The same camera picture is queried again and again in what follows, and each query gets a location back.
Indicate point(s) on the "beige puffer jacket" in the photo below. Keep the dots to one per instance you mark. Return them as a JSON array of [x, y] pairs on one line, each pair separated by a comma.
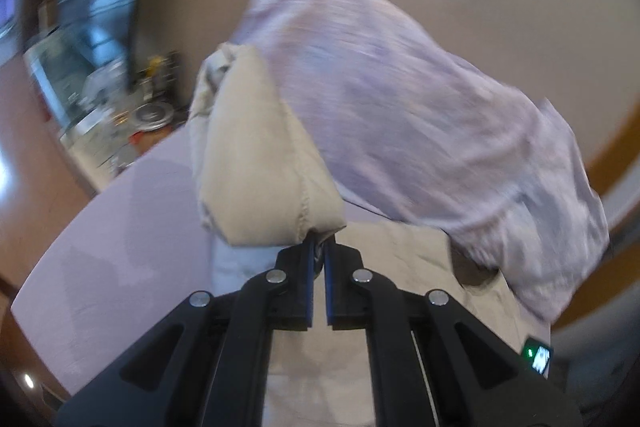
[[260, 147]]

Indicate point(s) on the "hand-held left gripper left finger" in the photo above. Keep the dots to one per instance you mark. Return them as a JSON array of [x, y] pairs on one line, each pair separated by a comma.
[[310, 279]]

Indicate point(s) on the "cluttered glass shelf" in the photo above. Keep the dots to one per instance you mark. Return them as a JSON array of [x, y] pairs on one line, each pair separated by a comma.
[[100, 107]]

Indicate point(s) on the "lilac patterned duvet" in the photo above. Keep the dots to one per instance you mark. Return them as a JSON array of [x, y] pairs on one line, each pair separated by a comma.
[[400, 107]]

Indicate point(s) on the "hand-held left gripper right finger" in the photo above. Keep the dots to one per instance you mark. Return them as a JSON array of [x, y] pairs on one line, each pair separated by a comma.
[[330, 287]]

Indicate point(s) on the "orange wooden door frame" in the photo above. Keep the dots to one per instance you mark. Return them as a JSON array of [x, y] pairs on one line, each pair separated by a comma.
[[616, 147]]

